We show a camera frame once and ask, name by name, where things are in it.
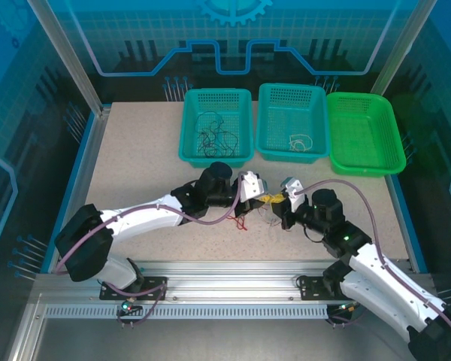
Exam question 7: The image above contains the thin black cable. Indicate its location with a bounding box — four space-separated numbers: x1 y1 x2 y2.
198 126 239 159
193 111 229 157

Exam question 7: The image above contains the thin white cable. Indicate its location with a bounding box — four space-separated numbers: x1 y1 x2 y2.
287 132 314 153

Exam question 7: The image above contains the teal plastic mesh basket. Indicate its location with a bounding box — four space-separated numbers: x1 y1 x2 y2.
177 87 254 169
254 82 331 165

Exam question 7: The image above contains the green plastic mesh basket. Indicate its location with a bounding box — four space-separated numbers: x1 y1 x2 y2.
325 92 407 177

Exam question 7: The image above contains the small LED connector board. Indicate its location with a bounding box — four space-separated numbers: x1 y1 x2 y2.
334 302 358 316
118 298 144 314

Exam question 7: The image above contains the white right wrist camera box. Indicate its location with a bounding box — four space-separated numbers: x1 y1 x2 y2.
280 175 306 212

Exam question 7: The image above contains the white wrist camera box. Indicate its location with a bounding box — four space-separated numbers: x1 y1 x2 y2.
280 175 306 212
239 171 268 203

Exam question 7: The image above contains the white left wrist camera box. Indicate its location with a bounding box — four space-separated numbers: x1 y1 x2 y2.
239 171 268 203

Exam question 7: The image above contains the black right gripper wire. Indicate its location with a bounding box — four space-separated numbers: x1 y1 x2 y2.
303 224 326 244

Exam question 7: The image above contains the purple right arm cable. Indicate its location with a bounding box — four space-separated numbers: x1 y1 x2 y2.
291 178 451 354

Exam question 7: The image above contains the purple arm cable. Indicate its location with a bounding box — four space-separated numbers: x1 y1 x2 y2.
54 171 250 329
291 178 451 354

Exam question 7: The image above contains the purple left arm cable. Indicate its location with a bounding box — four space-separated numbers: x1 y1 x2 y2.
54 171 250 329

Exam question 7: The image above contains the aluminium frame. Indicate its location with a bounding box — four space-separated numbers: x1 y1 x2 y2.
7 0 451 361

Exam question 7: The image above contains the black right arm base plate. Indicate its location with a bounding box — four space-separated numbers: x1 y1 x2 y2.
296 274 343 302

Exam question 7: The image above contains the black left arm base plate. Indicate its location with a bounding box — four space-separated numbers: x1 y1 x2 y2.
99 276 170 302

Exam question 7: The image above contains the slotted grey cable duct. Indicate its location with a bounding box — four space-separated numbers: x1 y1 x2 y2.
44 305 332 320

